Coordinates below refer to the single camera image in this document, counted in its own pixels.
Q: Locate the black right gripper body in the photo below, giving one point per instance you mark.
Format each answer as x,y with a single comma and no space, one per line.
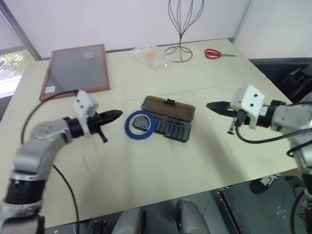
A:
240,119

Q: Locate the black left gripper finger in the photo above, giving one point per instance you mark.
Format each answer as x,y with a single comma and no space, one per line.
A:
113,113
112,120

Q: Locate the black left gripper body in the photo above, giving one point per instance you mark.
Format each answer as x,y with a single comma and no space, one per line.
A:
95,122

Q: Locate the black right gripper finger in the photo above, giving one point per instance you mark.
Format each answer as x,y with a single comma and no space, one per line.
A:
225,111
218,105

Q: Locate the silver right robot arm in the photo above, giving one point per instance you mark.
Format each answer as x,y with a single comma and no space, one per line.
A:
285,117

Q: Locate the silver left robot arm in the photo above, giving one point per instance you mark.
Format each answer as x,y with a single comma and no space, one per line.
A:
36,146

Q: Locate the bit set case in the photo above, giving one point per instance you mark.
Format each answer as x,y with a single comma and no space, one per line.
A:
170,122

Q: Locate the blue tape roll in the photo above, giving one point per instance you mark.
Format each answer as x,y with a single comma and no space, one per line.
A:
128,126

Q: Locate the small dark grey case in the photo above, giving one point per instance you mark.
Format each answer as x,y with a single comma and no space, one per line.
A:
142,123

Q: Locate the wooden framed grey board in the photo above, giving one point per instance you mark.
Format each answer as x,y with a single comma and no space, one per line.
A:
73,73

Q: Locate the white label sticker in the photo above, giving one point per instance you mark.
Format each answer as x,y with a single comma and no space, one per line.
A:
50,89

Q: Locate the small clear round container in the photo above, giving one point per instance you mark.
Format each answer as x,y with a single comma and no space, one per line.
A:
88,55

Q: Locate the clear plastic bag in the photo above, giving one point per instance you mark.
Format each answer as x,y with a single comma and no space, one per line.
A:
151,58

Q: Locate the black shoe with white print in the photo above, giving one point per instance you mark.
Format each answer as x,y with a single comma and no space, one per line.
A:
264,182

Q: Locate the dark furniture pile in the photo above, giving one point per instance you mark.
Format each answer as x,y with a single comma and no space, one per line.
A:
298,81

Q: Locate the grey rounded robot leg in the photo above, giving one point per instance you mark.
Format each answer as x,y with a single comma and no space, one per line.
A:
130,223
192,218

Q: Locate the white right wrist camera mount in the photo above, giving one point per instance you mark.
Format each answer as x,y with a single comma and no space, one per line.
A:
251,101

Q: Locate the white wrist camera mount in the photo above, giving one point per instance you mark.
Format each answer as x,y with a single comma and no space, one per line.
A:
83,103
251,101

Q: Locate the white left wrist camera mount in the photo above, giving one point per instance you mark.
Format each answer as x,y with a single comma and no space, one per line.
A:
83,103

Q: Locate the black metal floor frame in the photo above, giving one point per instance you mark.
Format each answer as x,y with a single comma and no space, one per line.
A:
229,212

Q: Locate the grey window frame post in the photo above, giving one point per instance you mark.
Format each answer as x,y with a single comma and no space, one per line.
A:
24,31

